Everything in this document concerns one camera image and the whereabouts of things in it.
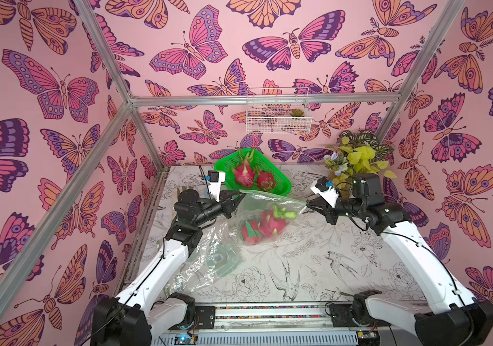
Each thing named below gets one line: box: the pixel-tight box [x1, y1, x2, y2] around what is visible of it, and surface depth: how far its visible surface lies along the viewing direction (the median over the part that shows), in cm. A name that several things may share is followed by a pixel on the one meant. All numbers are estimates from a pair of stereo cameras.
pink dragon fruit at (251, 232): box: [240, 219, 264, 246], surface depth 83 cm
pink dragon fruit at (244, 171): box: [232, 148, 256, 189], surface depth 108 cm
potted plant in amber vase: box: [323, 129, 398, 202], surface depth 96 cm
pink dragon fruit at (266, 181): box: [256, 170, 276, 192], surface depth 105 cm
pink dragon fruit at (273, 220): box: [258, 204, 298, 238], surface depth 80 cm
